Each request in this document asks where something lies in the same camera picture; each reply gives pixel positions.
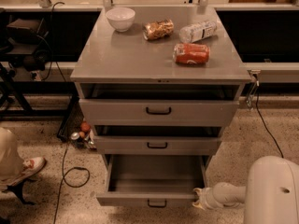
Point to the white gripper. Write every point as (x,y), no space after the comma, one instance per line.
(206,198)

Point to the grey bottom drawer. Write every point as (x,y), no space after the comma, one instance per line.
(153,181)

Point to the grey drawer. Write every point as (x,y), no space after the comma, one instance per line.
(158,112)
(157,145)
(153,181)

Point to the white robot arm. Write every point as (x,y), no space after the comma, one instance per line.
(271,195)

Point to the grey middle drawer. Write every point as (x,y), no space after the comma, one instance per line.
(157,145)

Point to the grey drawer cabinet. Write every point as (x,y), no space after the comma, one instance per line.
(126,66)

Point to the grey top drawer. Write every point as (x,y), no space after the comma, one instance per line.
(158,112)

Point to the orange ball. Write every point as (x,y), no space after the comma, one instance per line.
(85,127)

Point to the silver can on floor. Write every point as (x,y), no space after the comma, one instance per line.
(74,136)

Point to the red soda can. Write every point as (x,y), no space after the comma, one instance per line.
(191,53)

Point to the clear plastic water bottle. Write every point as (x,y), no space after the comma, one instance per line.
(197,31)

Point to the white red sneaker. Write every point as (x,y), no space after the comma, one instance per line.
(32,166)

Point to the gold crumpled snack can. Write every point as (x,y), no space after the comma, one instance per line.
(158,29)

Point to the beige trouser leg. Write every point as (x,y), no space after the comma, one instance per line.
(11,164)

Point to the white bowl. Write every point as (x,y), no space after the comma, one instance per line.
(121,18)

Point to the black equipment on stand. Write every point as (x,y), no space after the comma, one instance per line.
(23,42)

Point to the metal clamp bracket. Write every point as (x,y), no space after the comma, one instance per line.
(254,85)

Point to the black wire basket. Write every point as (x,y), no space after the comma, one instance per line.
(72,118)

